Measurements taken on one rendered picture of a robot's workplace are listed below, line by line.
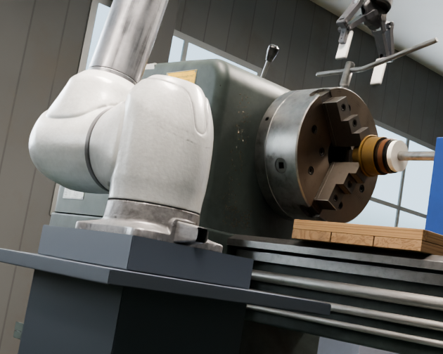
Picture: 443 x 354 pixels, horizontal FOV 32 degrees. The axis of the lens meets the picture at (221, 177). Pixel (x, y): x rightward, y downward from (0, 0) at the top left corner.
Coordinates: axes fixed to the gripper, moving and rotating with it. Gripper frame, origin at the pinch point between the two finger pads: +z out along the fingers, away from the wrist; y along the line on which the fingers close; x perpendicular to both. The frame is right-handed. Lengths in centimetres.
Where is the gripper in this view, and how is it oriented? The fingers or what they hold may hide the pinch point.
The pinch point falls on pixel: (359, 67)
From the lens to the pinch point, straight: 184.5
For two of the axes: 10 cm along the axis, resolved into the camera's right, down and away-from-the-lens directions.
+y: 7.1, 3.6, 6.0
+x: -6.5, 0.0, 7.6
